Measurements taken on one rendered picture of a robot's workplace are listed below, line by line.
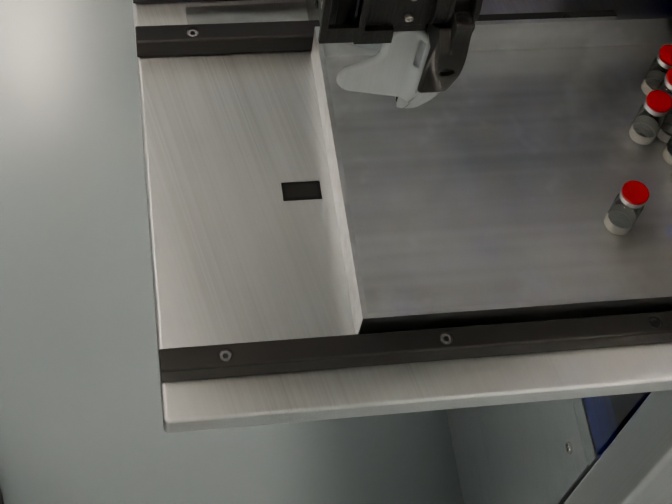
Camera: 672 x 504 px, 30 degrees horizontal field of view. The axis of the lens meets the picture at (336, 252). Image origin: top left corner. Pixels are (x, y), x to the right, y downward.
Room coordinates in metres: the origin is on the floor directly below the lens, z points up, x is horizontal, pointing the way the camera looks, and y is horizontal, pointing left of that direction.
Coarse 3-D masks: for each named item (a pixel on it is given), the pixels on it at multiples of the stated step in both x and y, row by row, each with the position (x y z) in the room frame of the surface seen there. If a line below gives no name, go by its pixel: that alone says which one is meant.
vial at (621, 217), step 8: (616, 200) 0.55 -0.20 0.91; (624, 200) 0.55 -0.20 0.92; (616, 208) 0.55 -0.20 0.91; (624, 208) 0.55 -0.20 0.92; (632, 208) 0.55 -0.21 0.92; (640, 208) 0.55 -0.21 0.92; (608, 216) 0.55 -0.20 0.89; (616, 216) 0.55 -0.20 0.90; (624, 216) 0.54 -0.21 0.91; (632, 216) 0.54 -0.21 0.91; (608, 224) 0.55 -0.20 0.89; (616, 224) 0.54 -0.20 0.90; (624, 224) 0.54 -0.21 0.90; (632, 224) 0.55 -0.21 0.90; (616, 232) 0.54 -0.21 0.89; (624, 232) 0.54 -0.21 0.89
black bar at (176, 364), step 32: (544, 320) 0.45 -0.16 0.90; (576, 320) 0.45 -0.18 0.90; (608, 320) 0.46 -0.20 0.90; (640, 320) 0.46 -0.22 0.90; (160, 352) 0.36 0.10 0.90; (192, 352) 0.37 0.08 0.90; (224, 352) 0.37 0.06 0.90; (256, 352) 0.38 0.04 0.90; (288, 352) 0.38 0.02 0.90; (320, 352) 0.39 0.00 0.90; (352, 352) 0.39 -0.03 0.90; (384, 352) 0.40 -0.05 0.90; (416, 352) 0.40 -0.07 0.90; (448, 352) 0.41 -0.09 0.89; (480, 352) 0.42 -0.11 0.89; (512, 352) 0.42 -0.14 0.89
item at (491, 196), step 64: (320, 64) 0.62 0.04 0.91; (512, 64) 0.69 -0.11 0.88; (576, 64) 0.70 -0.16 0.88; (640, 64) 0.72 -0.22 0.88; (384, 128) 0.60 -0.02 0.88; (448, 128) 0.61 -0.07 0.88; (512, 128) 0.62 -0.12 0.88; (576, 128) 0.64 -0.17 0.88; (384, 192) 0.54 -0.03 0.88; (448, 192) 0.55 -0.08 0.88; (512, 192) 0.56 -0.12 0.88; (576, 192) 0.58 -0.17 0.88; (384, 256) 0.48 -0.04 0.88; (448, 256) 0.49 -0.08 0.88; (512, 256) 0.51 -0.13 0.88; (576, 256) 0.52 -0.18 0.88; (640, 256) 0.53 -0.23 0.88; (384, 320) 0.41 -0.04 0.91; (448, 320) 0.43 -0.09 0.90; (512, 320) 0.44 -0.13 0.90
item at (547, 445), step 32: (448, 416) 0.73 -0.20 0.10; (480, 416) 0.67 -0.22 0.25; (512, 416) 0.62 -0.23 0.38; (544, 416) 0.57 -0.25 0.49; (576, 416) 0.54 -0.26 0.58; (480, 448) 0.64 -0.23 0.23; (512, 448) 0.59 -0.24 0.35; (544, 448) 0.55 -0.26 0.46; (576, 448) 0.51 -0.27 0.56; (480, 480) 0.61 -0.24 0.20; (512, 480) 0.56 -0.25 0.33; (544, 480) 0.52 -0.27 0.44; (576, 480) 0.49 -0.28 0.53
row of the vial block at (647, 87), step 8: (664, 48) 0.70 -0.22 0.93; (664, 56) 0.69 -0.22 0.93; (656, 64) 0.69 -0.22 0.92; (664, 64) 0.69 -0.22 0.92; (648, 72) 0.69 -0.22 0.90; (656, 72) 0.69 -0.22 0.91; (664, 72) 0.69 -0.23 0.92; (648, 80) 0.69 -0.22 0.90; (656, 80) 0.68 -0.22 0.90; (664, 80) 0.67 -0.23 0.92; (648, 88) 0.69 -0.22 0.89; (656, 88) 0.68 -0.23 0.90; (664, 88) 0.67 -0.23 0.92; (664, 128) 0.64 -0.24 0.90; (664, 136) 0.64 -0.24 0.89; (664, 152) 0.63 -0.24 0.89
